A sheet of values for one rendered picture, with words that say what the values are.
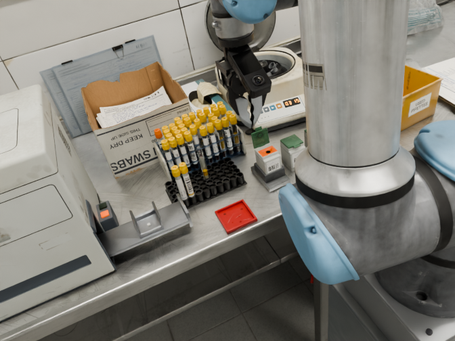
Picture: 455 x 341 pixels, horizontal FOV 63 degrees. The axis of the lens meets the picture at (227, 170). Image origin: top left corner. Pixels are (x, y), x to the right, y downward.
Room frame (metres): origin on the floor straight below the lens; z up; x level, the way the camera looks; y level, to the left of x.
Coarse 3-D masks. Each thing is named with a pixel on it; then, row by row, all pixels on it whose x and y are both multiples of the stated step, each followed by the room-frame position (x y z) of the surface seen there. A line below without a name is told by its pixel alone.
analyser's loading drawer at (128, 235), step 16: (160, 208) 0.58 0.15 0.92; (176, 208) 0.57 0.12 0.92; (128, 224) 0.55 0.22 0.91; (144, 224) 0.55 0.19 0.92; (160, 224) 0.52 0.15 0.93; (176, 224) 0.53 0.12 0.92; (192, 224) 0.53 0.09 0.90; (112, 240) 0.52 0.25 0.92; (128, 240) 0.51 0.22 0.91; (144, 240) 0.50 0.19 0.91
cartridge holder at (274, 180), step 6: (252, 168) 0.68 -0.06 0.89; (258, 168) 0.65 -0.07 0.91; (282, 168) 0.63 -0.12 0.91; (258, 174) 0.66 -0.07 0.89; (264, 174) 0.63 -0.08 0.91; (270, 174) 0.62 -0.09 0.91; (276, 174) 0.63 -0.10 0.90; (282, 174) 0.63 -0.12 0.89; (264, 180) 0.63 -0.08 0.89; (270, 180) 0.62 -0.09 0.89; (276, 180) 0.62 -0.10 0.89; (282, 180) 0.62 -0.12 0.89; (288, 180) 0.62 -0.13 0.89; (270, 186) 0.61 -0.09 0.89; (276, 186) 0.61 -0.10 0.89
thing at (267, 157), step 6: (270, 144) 0.67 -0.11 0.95; (258, 150) 0.66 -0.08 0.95; (264, 150) 0.66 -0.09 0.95; (270, 150) 0.65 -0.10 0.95; (276, 150) 0.65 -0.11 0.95; (258, 156) 0.65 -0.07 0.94; (264, 156) 0.63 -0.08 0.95; (270, 156) 0.64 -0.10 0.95; (276, 156) 0.63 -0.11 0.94; (258, 162) 0.66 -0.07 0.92; (264, 162) 0.63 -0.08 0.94; (270, 162) 0.63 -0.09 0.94; (276, 162) 0.63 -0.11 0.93; (264, 168) 0.63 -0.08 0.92; (270, 168) 0.63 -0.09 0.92; (276, 168) 0.63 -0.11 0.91
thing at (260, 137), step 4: (256, 128) 0.68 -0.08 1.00; (260, 128) 0.68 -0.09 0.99; (264, 128) 0.69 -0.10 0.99; (256, 132) 0.68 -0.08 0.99; (260, 132) 0.68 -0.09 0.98; (264, 132) 0.68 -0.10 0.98; (252, 136) 0.67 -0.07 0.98; (256, 136) 0.68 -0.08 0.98; (260, 136) 0.68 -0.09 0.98; (264, 136) 0.68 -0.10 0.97; (268, 136) 0.68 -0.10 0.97; (256, 140) 0.67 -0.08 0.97; (260, 140) 0.68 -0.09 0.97; (264, 140) 0.68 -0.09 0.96; (268, 140) 0.68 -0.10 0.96; (256, 144) 0.67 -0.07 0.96; (260, 144) 0.68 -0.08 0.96; (264, 144) 0.68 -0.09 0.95
